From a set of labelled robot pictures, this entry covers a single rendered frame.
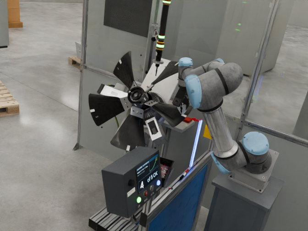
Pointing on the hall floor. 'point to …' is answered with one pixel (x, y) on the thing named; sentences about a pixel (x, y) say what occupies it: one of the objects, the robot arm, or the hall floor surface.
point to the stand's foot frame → (112, 221)
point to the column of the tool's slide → (151, 36)
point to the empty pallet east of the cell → (8, 102)
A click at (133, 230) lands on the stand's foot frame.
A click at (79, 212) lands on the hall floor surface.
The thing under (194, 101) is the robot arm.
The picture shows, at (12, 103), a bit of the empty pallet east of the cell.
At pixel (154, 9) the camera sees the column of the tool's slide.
